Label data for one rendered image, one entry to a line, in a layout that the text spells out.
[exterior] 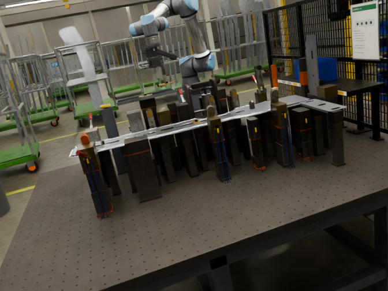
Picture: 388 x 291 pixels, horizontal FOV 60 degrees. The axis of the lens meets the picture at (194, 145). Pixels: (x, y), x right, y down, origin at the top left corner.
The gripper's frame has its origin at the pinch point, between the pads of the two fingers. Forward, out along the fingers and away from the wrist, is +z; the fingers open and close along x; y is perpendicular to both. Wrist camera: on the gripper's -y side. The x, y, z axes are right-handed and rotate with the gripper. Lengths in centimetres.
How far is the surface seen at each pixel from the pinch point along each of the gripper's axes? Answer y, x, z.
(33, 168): 190, -316, 125
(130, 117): 24.1, -3.7, 16.5
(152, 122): 12.9, -4.3, 22.7
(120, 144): 32.3, 15.9, 24.7
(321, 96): -81, 21, 25
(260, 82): -58, -8, 15
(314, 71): -84, 10, 13
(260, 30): -369, -756, 26
